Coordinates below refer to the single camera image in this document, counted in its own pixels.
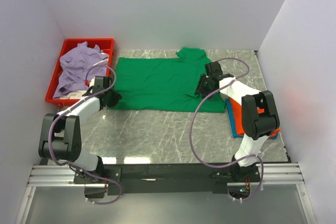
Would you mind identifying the green t-shirt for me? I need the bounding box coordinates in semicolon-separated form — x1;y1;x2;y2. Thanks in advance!
114;48;226;113

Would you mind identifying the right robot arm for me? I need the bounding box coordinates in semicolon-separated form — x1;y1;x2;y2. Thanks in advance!
194;61;280;182

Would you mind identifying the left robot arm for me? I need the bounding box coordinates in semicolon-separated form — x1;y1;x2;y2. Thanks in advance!
38;77;122;183

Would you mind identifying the folded orange t-shirt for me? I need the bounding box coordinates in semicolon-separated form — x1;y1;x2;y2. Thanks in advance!
225;98;281;139

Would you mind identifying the folded blue t-shirt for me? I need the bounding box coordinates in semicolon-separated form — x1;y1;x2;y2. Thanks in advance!
225;99;278;141

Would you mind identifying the lavender t-shirt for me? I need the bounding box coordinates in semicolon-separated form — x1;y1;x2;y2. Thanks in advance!
53;40;110;99

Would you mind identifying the red plastic bin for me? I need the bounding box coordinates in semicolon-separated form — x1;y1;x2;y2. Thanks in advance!
45;38;114;106

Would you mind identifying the black base beam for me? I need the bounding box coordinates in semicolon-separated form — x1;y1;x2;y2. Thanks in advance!
71;163;264;199

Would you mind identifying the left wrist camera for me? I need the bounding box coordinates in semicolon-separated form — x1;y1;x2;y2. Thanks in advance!
85;77;96;88

